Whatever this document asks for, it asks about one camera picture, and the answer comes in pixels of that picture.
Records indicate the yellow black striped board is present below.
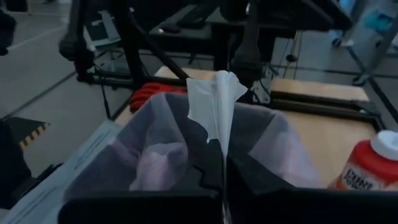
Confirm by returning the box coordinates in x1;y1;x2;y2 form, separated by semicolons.
17;122;51;149

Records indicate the black caster wheel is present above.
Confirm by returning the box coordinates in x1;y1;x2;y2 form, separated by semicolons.
330;36;345;48
352;73;369;87

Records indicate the dark grey desk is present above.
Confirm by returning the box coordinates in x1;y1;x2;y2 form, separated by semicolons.
148;0;335;71

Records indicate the white paper scrap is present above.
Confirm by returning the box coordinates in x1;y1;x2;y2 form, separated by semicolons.
185;70;249;224

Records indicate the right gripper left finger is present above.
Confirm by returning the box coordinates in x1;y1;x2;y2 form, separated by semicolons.
58;138;224;224

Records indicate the black plastic trash bin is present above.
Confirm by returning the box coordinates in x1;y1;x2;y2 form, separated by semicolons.
63;92;323;200

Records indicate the red bottle white cap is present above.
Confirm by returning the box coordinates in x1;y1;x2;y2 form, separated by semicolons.
326;129;398;191

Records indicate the red black work glove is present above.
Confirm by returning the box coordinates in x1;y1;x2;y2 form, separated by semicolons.
139;82;187;94
129;90;180;113

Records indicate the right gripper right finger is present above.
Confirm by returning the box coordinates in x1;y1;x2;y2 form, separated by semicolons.
226;157;398;224

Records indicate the white paper sheet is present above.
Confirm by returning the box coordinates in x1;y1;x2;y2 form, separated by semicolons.
83;9;123;48

